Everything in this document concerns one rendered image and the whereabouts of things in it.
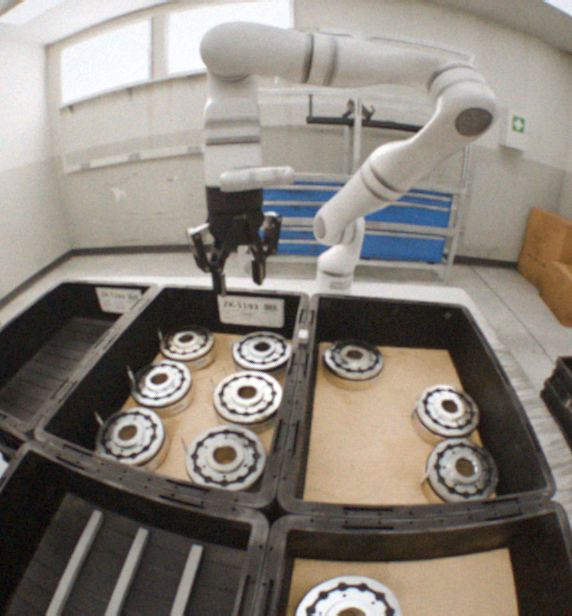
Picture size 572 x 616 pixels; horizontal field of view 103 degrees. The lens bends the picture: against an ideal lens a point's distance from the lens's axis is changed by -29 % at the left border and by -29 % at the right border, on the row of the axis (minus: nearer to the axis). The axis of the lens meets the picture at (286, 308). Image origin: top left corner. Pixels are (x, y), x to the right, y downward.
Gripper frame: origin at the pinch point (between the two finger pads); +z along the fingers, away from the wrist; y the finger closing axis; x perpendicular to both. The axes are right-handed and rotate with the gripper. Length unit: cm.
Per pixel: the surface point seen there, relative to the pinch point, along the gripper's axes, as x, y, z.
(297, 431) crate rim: 20.7, 5.3, 8.4
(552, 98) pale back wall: -25, -385, -111
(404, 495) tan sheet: 32.7, -2.6, 17.0
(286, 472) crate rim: 24.8, 9.9, 7.0
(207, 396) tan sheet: 2.0, 8.7, 17.1
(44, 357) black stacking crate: -27.1, 36.6, 17.4
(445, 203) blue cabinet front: -68, -205, 20
